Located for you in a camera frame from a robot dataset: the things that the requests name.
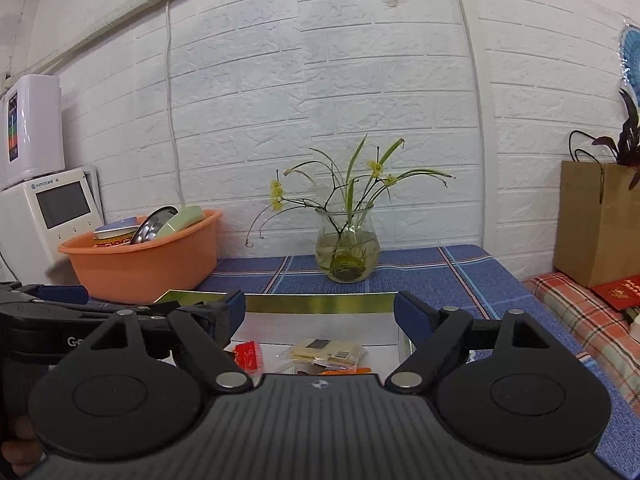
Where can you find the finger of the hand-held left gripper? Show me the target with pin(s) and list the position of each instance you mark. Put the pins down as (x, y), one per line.
(105, 308)
(60, 295)

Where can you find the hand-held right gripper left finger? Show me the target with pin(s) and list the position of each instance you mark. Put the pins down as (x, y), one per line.
(229, 317)

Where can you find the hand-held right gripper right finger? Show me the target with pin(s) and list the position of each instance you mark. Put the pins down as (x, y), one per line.
(412, 315)

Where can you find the small red snack packet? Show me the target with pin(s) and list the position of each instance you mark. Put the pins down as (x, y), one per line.
(246, 355)

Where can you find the green cardboard box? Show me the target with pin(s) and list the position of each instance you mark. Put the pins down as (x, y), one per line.
(320, 325)

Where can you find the cream biscuit packet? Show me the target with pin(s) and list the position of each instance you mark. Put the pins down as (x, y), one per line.
(325, 350)

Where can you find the person's left hand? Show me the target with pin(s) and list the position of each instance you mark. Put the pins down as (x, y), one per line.
(17, 455)

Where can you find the blue plaid tablecloth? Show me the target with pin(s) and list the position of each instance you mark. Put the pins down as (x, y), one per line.
(450, 280)

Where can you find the orange plastic basin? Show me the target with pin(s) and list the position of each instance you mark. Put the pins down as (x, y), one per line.
(150, 270)

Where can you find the white appliance with screen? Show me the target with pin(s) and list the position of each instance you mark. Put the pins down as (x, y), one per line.
(20, 230)

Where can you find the blue lidded tin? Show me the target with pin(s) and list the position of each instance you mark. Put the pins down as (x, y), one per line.
(115, 232)

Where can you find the glass vase with orchid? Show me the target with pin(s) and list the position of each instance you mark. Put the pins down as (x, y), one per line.
(345, 255)

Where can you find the silver packets in basin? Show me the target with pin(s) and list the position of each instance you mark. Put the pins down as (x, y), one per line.
(150, 227)

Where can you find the pale green plate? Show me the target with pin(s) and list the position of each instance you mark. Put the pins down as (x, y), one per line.
(185, 220)

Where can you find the orange plaid blanket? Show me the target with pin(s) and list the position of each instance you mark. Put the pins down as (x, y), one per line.
(575, 310)

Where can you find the white water purifier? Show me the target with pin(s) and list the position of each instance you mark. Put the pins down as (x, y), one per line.
(40, 125)

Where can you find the brown paper bag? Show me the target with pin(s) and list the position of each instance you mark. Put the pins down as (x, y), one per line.
(595, 220)

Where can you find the red envelope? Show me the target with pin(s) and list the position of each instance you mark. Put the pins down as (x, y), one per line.
(617, 292)

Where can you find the purple leaf plant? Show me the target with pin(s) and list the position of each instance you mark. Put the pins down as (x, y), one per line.
(630, 145)

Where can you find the large blue paper fan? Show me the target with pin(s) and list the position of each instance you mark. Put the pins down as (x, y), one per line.
(631, 60)

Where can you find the white wall pipe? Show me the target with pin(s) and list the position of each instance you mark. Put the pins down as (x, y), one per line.
(475, 110)

